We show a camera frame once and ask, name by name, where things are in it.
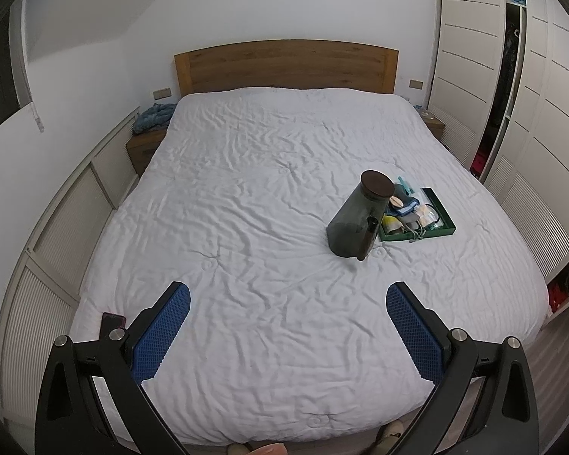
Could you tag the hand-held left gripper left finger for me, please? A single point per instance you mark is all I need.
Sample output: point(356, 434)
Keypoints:
point(163, 331)

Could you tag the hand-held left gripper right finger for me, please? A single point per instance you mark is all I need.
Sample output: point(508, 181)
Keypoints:
point(415, 331)

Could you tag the green tray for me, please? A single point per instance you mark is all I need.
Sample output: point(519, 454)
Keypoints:
point(422, 236)

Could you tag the yellow towel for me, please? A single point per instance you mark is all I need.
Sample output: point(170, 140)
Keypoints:
point(389, 222)

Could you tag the clear zip bag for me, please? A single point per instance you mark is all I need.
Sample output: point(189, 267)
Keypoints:
point(429, 213)

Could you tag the person's left hand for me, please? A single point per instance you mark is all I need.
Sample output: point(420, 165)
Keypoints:
point(268, 449)

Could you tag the red bag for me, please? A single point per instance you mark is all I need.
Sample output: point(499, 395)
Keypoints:
point(557, 296)

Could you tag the black phone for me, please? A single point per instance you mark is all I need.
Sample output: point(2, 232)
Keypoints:
point(110, 321)

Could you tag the person's shoe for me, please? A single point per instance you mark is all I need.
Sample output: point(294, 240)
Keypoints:
point(389, 431)

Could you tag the dark glass jar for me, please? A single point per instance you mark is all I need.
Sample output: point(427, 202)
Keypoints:
point(351, 218)

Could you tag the white louvered cabinet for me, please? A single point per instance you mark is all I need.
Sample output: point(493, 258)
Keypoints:
point(71, 208)

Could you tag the red clothing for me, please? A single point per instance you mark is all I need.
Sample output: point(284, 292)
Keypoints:
point(479, 163)

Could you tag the wooden nightstand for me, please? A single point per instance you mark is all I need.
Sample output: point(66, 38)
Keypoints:
point(434, 125)
point(144, 149)

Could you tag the white bed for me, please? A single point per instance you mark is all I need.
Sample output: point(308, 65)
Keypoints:
point(265, 175)

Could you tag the blue knitted cloth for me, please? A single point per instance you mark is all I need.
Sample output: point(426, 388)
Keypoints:
point(154, 116)

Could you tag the white wardrobe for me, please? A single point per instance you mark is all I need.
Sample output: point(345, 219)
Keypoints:
point(464, 57)

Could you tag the wooden headboard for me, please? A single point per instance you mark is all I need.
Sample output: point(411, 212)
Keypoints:
point(284, 64)

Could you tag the beige wall switch plate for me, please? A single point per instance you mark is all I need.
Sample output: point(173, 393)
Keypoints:
point(161, 93)
point(416, 84)

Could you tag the white window frame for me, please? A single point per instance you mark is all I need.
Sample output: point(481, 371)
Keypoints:
point(26, 66)

